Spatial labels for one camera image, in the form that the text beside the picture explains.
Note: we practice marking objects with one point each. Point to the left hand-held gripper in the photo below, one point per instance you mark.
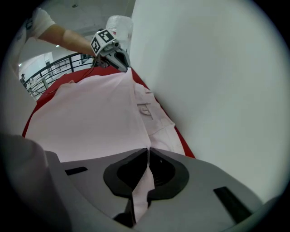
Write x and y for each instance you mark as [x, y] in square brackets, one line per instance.
[106, 46]

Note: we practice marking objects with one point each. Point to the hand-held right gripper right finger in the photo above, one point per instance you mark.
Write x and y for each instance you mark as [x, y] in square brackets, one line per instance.
[179, 179]

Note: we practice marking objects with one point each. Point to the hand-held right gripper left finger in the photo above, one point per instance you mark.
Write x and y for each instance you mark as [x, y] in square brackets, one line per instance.
[115, 179]

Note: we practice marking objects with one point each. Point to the pink robe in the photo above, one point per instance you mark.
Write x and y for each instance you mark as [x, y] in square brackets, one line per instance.
[102, 117]

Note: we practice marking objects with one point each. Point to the person's left forearm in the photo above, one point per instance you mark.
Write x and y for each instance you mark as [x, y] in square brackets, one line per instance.
[70, 38]

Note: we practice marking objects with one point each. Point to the red tablecloth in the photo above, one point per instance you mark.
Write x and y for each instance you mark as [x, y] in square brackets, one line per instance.
[185, 145]

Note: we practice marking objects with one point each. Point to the clear water jug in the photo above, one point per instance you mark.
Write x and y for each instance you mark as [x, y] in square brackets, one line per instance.
[122, 25]

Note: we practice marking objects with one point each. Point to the black metal railing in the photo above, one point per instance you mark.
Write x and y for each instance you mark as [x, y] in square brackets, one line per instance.
[59, 70]

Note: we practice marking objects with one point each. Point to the person's white shirt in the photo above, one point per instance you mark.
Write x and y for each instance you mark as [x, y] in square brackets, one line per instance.
[22, 113]

